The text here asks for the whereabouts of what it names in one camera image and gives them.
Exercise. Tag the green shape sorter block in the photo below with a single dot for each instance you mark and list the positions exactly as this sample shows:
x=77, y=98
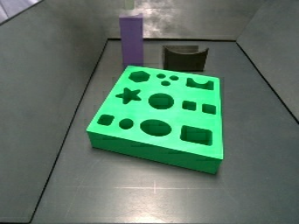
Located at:
x=162, y=115

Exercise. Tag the black curved fixture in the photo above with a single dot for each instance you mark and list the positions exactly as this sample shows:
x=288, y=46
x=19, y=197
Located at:
x=185, y=58

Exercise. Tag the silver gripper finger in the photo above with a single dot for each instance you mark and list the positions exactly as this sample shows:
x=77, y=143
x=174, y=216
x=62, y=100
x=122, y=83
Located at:
x=130, y=4

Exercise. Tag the purple arch block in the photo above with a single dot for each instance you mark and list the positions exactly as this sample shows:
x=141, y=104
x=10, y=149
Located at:
x=131, y=37

